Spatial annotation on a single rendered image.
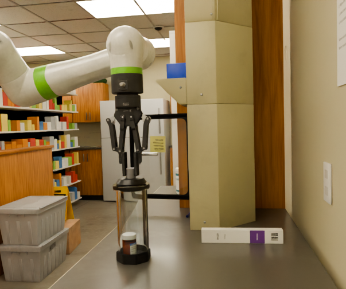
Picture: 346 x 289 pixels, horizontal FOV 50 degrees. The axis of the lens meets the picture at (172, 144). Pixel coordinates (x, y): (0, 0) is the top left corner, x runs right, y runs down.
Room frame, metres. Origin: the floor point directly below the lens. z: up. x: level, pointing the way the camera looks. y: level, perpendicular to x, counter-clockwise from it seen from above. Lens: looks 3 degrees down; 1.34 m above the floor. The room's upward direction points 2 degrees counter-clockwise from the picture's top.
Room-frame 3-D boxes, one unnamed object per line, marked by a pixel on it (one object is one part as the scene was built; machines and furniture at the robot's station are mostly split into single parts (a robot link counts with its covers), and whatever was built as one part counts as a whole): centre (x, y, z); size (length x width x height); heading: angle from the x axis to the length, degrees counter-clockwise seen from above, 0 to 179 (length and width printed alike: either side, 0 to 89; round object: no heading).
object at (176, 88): (1.53, -0.02, 1.46); 0.32 x 0.12 x 0.10; 171
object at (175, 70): (1.63, -0.04, 1.56); 0.10 x 0.10 x 0.09; 81
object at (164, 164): (1.72, 0.06, 1.19); 0.30 x 0.01 x 0.40; 74
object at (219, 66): (1.50, -0.20, 1.33); 0.32 x 0.25 x 0.77; 171
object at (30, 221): (3.42, 1.32, 0.49); 0.60 x 0.42 x 0.33; 171
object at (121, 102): (1.08, 0.13, 1.38); 0.08 x 0.07 x 0.09; 82
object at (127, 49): (1.09, 0.13, 1.56); 0.13 x 0.11 x 0.14; 168
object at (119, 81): (1.08, 0.13, 1.46); 0.12 x 0.09 x 0.06; 172
